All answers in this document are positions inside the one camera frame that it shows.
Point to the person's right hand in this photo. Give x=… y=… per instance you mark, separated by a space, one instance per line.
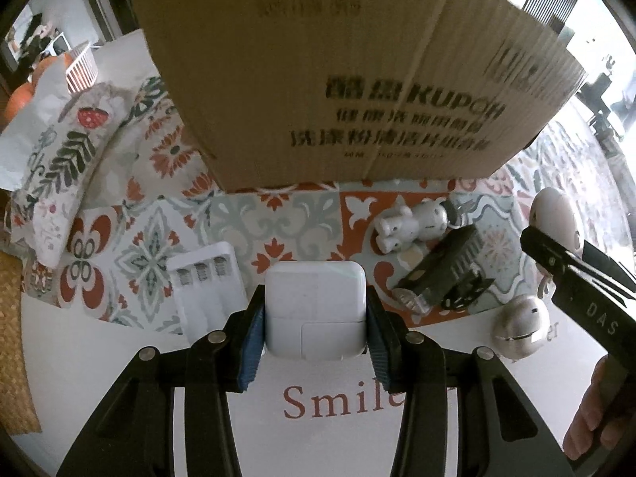
x=589 y=412

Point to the patterned tile-print table runner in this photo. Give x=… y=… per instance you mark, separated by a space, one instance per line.
x=149 y=253

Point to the brown cardboard box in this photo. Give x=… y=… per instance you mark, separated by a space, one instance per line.
x=323 y=59

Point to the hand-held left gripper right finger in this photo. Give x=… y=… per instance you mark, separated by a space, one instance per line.
x=381 y=348

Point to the orange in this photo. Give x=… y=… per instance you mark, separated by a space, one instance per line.
x=47 y=67
x=20 y=104

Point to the white round-headed toy figure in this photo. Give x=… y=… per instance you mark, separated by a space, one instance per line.
x=554 y=211

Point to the white robot figurine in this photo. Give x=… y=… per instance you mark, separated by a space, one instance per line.
x=412 y=223

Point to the woven straw placemat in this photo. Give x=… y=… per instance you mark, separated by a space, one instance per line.
x=17 y=338

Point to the white plastic stool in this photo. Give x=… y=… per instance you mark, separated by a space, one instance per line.
x=58 y=43

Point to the leaf print cloth pouch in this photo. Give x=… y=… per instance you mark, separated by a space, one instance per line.
x=59 y=159

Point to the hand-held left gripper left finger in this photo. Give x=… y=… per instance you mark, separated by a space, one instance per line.
x=251 y=348

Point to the white battery charger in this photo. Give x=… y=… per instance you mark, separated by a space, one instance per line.
x=208 y=288

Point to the white slatted fruit basket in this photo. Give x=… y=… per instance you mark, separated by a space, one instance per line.
x=82 y=67

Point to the black electronic device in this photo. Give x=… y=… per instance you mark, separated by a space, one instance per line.
x=447 y=263

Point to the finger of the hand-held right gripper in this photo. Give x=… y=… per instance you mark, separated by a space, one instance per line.
x=608 y=268
x=551 y=256

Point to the white power adapter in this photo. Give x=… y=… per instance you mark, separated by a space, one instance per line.
x=313 y=303

